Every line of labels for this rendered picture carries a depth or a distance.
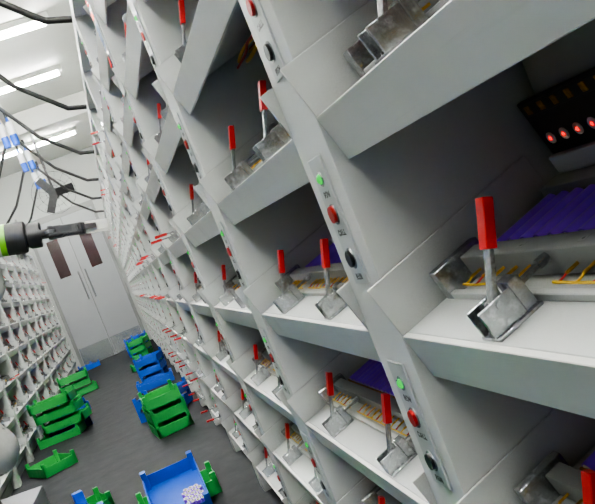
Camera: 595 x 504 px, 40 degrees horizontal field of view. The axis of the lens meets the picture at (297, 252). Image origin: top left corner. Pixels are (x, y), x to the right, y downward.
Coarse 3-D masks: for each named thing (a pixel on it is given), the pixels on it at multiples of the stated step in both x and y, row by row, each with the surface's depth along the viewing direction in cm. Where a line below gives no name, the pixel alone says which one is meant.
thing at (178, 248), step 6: (174, 222) 214; (168, 228) 274; (174, 228) 274; (168, 234) 274; (162, 240) 273; (168, 240) 274; (180, 240) 223; (168, 246) 274; (174, 246) 249; (180, 246) 234; (174, 252) 263; (180, 252) 246
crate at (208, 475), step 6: (204, 462) 315; (210, 468) 314; (204, 474) 315; (210, 474) 296; (204, 480) 315; (210, 480) 296; (216, 480) 296; (210, 486) 296; (216, 486) 296; (138, 492) 309; (210, 492) 296; (216, 492) 296; (138, 498) 308; (144, 498) 310
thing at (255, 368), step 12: (252, 348) 208; (264, 348) 207; (240, 360) 207; (252, 360) 207; (264, 360) 204; (240, 372) 207; (252, 372) 207; (264, 372) 189; (252, 384) 194; (264, 384) 185; (276, 384) 177; (264, 396) 180; (276, 396) 162; (276, 408) 174; (288, 408) 148
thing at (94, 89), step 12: (96, 84) 340; (96, 96) 340; (96, 108) 346; (108, 132) 340; (132, 168) 342; (132, 180) 341; (132, 192) 341; (168, 264) 343; (168, 276) 343; (180, 312) 343; (192, 324) 344; (204, 360) 344; (204, 372) 344; (216, 396) 345
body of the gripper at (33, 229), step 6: (36, 222) 235; (30, 228) 233; (36, 228) 233; (30, 234) 232; (36, 234) 232; (42, 234) 233; (30, 240) 232; (36, 240) 233; (42, 240) 236; (30, 246) 234; (36, 246) 234; (42, 246) 235
